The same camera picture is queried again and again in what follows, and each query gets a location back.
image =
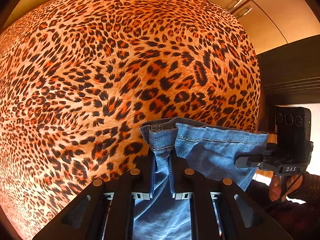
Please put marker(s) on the person's right hand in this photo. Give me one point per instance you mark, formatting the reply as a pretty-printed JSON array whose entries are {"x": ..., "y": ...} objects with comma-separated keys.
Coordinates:
[{"x": 280, "y": 188}]

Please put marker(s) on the black camera box right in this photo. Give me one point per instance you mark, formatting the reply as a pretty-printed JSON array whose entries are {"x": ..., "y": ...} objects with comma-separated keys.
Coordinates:
[{"x": 293, "y": 133}]

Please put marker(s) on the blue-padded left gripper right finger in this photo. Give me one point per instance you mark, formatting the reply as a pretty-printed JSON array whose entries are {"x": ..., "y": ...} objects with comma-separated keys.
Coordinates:
[{"x": 220, "y": 209}]

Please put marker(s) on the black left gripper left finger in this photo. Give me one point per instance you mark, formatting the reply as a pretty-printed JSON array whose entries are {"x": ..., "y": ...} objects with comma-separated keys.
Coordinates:
[{"x": 104, "y": 210}]

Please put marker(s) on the yellow wooden wardrobe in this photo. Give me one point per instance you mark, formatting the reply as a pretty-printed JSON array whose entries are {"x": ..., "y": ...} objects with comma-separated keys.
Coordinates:
[{"x": 269, "y": 23}]

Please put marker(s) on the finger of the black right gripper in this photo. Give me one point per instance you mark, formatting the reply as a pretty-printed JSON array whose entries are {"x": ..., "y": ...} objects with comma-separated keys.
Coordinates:
[{"x": 248, "y": 161}]

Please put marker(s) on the blue denim jeans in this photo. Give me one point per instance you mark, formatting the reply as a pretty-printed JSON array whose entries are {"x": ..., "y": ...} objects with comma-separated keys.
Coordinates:
[{"x": 210, "y": 150}]

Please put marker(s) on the leopard print bed cover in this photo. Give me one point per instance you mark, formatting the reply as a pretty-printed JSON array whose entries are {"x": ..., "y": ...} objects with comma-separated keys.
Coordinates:
[{"x": 79, "y": 78}]

